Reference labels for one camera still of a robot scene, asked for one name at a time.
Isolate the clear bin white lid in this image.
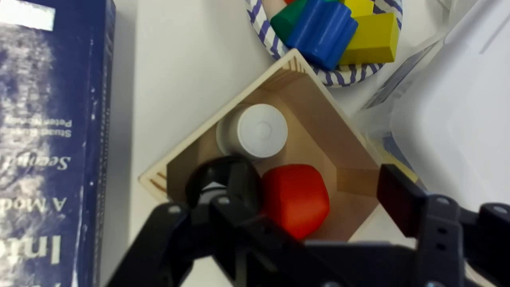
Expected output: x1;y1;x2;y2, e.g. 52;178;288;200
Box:
358;0;510;216

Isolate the green wooden block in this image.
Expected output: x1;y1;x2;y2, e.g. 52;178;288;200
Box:
269;0;310;48

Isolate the small open wooden box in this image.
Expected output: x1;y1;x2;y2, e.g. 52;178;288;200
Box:
136;48;393;245

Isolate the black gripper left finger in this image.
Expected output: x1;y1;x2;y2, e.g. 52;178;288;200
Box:
104;155;323;287

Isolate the blue hardcover book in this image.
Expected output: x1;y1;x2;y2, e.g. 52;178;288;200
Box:
0;0;117;287

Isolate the white cylindrical container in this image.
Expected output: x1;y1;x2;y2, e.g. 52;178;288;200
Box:
214;103;289;162

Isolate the blue wooden block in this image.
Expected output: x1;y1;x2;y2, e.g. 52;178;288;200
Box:
285;0;359;72

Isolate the large yellow wooden block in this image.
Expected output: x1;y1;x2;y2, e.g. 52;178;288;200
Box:
337;12;401;68

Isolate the small yellow wooden block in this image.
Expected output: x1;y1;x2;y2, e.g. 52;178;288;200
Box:
340;0;375;20

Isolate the red wooden block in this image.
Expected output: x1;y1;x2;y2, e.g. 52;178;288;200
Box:
259;163;332;243

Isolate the white plate blue striped rim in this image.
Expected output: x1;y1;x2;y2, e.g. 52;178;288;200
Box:
243;0;406;90

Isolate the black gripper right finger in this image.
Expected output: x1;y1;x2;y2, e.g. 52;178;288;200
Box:
375;163;510;287

